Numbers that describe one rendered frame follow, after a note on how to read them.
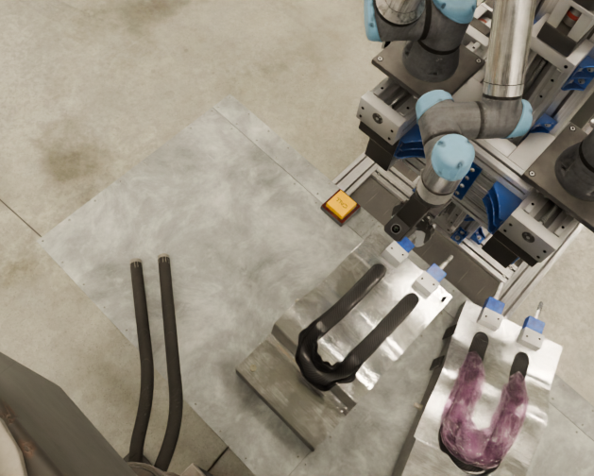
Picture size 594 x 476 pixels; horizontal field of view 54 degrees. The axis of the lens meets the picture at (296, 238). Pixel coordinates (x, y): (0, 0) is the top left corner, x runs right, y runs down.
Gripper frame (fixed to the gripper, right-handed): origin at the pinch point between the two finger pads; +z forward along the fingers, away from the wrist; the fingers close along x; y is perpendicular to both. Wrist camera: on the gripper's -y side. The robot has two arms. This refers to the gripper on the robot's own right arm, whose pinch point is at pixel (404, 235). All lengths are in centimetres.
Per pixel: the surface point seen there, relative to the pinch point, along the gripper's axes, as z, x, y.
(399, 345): 12.6, -16.1, -16.5
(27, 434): -99, -7, -69
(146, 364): 13, 23, -62
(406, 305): 12.7, -10.9, -7.7
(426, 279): 9.2, -10.1, -0.3
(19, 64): 101, 198, -11
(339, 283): 12.6, 4.7, -15.4
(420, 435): 13.7, -33.0, -28.9
